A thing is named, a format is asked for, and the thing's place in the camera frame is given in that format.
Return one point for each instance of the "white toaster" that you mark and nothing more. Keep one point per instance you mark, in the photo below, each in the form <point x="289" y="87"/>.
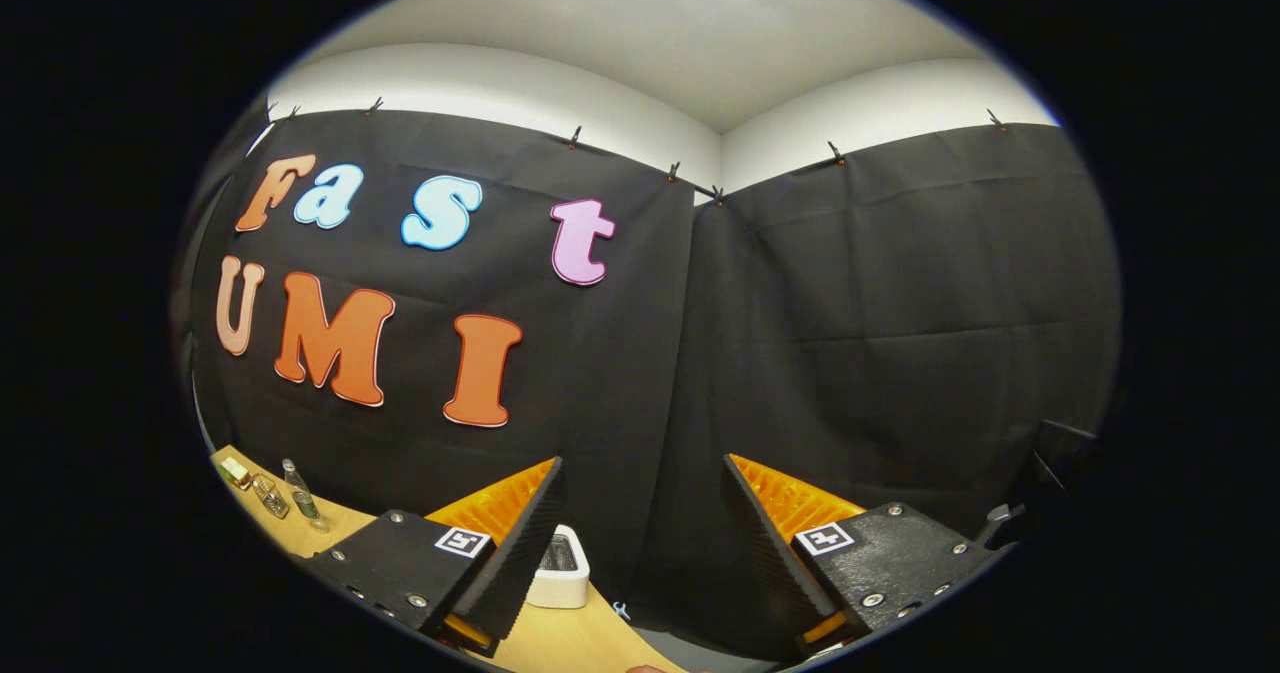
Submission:
<point x="562" y="588"/>

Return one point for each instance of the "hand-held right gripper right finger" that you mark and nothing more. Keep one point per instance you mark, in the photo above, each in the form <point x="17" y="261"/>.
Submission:
<point x="780" y="553"/>

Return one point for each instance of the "clear plastic bottle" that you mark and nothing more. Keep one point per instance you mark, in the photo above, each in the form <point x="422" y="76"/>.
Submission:
<point x="303" y="501"/>

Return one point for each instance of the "row of black clips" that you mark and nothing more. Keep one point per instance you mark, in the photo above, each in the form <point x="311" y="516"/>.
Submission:
<point x="575" y="136"/>

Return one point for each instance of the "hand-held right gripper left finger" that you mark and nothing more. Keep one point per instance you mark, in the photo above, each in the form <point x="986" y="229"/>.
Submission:
<point x="520" y="563"/>

